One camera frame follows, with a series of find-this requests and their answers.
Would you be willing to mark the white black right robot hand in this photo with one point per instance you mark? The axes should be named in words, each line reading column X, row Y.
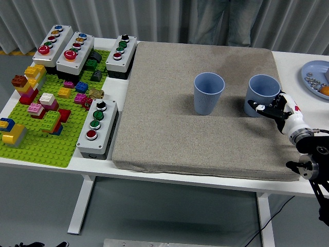
column 290, row 115

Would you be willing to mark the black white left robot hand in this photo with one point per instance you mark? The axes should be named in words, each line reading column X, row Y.
column 33, row 244

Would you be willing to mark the blue ribbed plastic cup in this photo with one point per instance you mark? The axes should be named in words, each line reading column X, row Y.
column 207, row 100
column 262, row 87

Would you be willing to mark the orange fruit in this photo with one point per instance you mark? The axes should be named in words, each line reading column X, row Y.
column 325, row 90

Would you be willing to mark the blue plate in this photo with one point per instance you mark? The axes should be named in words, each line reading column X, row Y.
column 312, row 67

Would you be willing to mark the white table leg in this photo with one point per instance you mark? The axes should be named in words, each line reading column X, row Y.
column 82, row 203
column 266, row 221

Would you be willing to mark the green brick baseplate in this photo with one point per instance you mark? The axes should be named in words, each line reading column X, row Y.
column 46, row 154

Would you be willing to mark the white pleated curtain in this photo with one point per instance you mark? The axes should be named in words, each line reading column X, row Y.
column 270, row 15

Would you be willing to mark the person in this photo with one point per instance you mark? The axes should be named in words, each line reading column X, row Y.
column 239, row 23

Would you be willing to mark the blue yellow grey brick stack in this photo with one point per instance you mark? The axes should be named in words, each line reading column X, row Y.
column 14, row 133

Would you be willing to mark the grey-brown cushion mat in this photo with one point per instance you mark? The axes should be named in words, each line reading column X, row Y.
column 167, row 115

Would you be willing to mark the green orange blue brick stack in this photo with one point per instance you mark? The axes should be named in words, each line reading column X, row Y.
column 51, row 122

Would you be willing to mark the pink white red brick stack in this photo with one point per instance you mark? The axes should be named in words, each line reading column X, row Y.
column 36, row 110

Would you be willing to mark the four-button grey control box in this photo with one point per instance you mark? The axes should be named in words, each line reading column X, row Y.
column 106, row 121
column 127, row 57

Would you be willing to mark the small magenta brick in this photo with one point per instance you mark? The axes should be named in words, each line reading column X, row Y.
column 80, row 98
column 69, row 84

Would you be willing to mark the small yellow brick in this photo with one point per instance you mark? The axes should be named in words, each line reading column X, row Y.
column 64, row 92

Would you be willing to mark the yellow pink red brick tower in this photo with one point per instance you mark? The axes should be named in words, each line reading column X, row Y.
column 32, row 85

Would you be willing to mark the grey sloped brick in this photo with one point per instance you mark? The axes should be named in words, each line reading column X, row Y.
column 96, row 76
column 97, row 56

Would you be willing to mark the dark green brick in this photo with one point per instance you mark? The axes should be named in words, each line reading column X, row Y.
column 91, row 64

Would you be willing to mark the yellow floor tape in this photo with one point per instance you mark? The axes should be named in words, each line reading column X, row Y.
column 15, row 52

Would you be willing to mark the five-button grey control box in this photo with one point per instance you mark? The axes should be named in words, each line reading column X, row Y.
column 55, row 49
column 81, row 55

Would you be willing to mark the grey metal base plate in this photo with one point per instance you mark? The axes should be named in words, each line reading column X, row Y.
column 154, row 243

